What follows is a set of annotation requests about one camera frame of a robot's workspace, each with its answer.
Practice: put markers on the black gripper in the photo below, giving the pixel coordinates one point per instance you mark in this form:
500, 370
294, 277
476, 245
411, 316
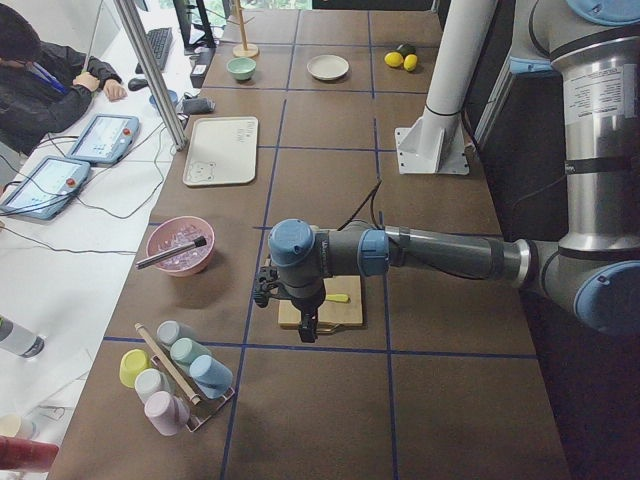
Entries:
304, 305

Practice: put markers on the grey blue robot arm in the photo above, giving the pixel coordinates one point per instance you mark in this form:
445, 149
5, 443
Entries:
593, 270

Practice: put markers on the cream rectangular tray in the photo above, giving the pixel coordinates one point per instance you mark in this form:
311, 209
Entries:
222, 151

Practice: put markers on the bamboo cutting board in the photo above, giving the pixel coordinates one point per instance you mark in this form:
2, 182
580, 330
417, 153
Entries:
332, 316

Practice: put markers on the blue cup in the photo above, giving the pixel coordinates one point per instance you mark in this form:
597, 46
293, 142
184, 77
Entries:
212, 377

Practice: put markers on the mint green cup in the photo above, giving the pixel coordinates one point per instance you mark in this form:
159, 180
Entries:
184, 351

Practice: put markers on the acrylic cup rack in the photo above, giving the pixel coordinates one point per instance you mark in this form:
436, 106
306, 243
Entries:
206, 409

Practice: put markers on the black metal brush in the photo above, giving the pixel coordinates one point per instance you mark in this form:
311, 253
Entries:
170, 253

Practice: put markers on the grey cup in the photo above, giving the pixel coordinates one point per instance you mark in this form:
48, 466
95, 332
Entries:
170, 331

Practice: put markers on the pink cup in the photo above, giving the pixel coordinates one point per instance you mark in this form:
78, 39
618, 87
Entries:
167, 413

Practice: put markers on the pink bowl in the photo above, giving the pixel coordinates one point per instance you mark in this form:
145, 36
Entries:
177, 232

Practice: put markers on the white cup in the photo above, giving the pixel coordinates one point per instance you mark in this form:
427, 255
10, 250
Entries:
151, 381

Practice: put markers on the yellow cup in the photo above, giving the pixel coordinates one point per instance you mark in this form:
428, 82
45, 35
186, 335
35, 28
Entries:
132, 363

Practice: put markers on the white pillar with base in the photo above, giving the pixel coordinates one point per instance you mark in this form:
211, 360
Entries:
434, 144

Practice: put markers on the grey folded cloth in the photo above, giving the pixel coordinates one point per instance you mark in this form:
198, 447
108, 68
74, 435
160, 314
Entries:
197, 106

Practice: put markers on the beige plate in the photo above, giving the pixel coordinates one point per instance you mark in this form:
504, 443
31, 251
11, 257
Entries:
328, 67

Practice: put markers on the mint green bowl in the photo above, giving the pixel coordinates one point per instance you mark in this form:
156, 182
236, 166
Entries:
241, 68

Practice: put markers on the blue bowl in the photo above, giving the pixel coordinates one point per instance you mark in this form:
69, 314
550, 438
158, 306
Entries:
172, 96

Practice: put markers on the teach pendant tablet far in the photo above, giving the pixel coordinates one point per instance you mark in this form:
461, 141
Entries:
105, 139

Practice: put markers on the teach pendant tablet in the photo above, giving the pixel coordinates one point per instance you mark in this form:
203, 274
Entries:
47, 189
105, 139

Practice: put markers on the yellow lemon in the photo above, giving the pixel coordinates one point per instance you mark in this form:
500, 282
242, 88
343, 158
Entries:
394, 59
410, 62

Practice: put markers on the wooden mug stand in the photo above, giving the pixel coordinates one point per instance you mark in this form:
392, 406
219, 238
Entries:
244, 49

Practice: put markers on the black remote box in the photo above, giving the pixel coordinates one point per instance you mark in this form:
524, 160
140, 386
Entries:
200, 65

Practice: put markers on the clear water bottle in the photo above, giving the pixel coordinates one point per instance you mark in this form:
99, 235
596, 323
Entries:
18, 340

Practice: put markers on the teach pendant tablet near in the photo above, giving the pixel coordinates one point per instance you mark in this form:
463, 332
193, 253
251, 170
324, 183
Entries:
47, 189

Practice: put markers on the green lime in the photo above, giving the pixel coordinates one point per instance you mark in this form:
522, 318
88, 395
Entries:
406, 49

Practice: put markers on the black computer mouse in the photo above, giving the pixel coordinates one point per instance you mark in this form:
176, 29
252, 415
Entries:
136, 84

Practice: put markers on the red bottle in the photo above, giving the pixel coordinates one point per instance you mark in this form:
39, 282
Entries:
27, 455

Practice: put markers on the black keyboard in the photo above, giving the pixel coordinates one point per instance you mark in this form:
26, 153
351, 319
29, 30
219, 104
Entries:
160, 41

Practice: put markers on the seated person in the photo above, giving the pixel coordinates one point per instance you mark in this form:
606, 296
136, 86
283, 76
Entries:
45, 87

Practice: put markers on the aluminium frame post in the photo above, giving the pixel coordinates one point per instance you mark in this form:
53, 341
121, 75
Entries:
135, 31

